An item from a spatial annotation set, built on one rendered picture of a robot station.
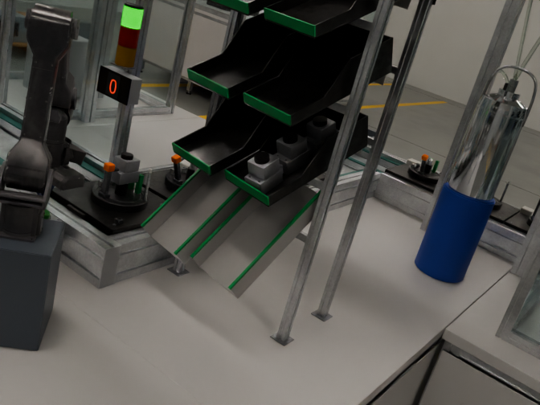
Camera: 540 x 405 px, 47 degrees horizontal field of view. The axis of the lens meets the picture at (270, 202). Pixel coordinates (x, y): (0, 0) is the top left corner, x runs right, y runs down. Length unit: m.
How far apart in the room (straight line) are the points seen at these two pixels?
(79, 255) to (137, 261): 0.13
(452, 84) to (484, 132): 10.44
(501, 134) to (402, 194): 0.69
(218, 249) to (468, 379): 0.76
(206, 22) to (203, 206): 5.53
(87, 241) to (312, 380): 0.57
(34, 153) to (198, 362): 0.50
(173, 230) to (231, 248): 0.15
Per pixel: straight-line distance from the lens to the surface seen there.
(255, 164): 1.19
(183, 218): 1.40
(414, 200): 2.42
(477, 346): 1.70
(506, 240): 2.34
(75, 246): 1.47
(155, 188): 1.72
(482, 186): 1.88
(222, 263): 1.31
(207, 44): 6.83
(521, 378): 1.70
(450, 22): 12.36
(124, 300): 1.42
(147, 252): 1.50
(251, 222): 1.34
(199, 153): 1.33
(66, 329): 1.31
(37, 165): 1.15
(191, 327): 1.37
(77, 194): 1.61
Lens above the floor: 1.62
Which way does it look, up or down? 21 degrees down
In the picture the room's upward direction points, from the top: 15 degrees clockwise
